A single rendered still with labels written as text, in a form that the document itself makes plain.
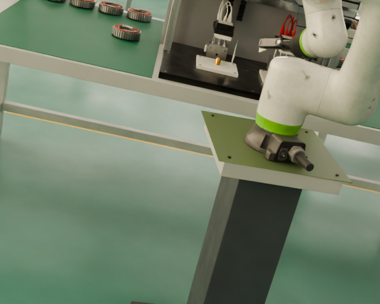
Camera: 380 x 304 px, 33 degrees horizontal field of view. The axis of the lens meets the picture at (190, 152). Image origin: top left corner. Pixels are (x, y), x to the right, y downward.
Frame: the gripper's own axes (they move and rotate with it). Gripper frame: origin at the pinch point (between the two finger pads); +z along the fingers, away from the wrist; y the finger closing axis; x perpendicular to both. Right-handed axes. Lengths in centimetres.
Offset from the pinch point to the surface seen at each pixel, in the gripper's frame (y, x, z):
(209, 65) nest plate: -17.3, -6.1, 22.7
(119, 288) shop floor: -32, -90, 27
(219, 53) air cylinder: -10.8, 1.4, 36.1
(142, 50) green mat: -40, -4, 39
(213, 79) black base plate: -17.5, -12.3, 11.0
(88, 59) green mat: -59, -15, 16
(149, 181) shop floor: -13, -55, 109
